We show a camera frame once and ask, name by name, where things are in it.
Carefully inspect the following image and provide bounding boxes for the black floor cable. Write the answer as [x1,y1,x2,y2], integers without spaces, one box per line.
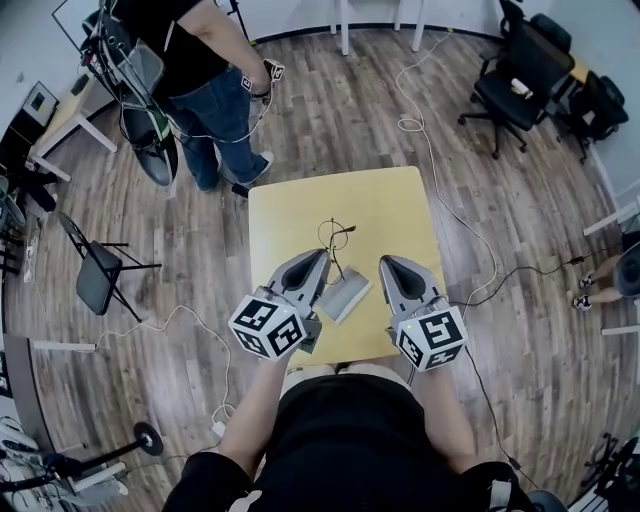
[463,344,541,491]
[462,253,587,307]

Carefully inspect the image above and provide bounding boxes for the black office chair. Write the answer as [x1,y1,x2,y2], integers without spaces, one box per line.
[458,0,576,160]
[553,69,630,165]

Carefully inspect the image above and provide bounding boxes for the thin metal round eyeglasses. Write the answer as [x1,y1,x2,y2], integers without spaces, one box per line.
[317,217,359,289]

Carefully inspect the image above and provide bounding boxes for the small white box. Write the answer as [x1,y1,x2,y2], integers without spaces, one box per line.
[319,265,375,326]

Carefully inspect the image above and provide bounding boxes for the small white-framed monitor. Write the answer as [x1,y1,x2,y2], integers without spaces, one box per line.
[22,81,60,126]

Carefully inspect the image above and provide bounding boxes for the grey table with white leg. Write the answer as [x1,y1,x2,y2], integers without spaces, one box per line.
[0,334,96,451]

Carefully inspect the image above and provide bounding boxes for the person's black shirt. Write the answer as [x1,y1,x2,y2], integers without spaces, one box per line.
[169,374,536,512]

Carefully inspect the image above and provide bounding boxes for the white floor cable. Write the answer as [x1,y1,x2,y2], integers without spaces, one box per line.
[396,29,500,306]
[94,304,236,426]

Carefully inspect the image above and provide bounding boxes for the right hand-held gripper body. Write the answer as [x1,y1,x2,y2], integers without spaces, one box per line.
[387,298,470,374]

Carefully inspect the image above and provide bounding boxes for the black folding chair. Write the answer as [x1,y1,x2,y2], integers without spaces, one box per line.
[58,212,164,324]

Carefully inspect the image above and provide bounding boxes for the black round-base stand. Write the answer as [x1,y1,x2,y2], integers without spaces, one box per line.
[47,421,164,476]

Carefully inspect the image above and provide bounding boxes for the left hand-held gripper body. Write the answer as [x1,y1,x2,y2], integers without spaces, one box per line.
[228,285,322,361]

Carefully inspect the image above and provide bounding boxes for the wooden desk with white legs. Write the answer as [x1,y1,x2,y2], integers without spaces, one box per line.
[27,74,119,184]

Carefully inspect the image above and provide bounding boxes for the person's beige shorts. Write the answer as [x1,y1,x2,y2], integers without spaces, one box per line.
[282,362,414,396]

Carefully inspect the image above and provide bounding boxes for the person's left forearm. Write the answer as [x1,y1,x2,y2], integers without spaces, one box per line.
[218,360,289,459]

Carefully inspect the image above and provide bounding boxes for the person's right forearm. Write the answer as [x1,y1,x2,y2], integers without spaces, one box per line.
[412,369,476,474]

